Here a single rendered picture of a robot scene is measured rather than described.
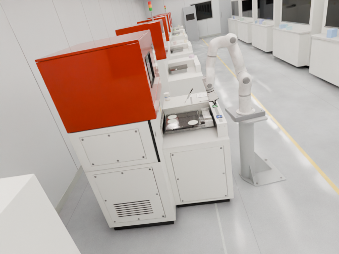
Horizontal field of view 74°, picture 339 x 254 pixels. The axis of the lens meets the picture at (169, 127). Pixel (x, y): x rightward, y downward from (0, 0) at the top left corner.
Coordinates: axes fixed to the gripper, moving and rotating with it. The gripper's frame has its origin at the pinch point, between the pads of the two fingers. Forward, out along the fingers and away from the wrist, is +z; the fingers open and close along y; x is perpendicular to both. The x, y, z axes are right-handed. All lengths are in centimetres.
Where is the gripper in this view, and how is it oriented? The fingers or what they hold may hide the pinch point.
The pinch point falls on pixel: (215, 103)
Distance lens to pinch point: 245.3
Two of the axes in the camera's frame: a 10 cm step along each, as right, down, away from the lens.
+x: 0.2, -4.6, 8.9
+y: 9.2, -3.3, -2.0
